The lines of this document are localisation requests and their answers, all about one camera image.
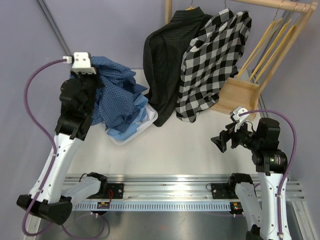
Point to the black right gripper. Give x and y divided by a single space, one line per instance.
221 141

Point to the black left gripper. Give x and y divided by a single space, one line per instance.
94 76

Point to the blue plaid shirt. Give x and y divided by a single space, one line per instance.
114 103

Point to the light blue shirt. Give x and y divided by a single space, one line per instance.
140 102

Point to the black white checkered shirt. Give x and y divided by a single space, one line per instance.
209 61

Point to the yellow hanger of blue shirt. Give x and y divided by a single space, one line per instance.
277 41

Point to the hanger of plaid shirt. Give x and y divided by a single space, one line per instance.
265 37

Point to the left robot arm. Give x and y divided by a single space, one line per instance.
47 199

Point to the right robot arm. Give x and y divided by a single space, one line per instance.
266 217

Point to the black pinstripe shirt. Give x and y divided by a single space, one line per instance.
162 58

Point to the hanger of black shirt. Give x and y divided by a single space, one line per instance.
191 7

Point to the wooden clothes rack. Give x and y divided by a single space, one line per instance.
241 92

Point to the white plastic laundry basket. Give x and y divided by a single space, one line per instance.
134 135

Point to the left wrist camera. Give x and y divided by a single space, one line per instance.
81 63

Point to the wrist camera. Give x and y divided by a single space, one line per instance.
81 63
239 116

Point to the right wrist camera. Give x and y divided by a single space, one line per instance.
239 116

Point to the aluminium rail base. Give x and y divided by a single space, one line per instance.
167 187

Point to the white slotted cable duct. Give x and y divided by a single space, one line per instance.
157 206

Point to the aluminium corner frame post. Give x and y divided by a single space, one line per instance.
44 9

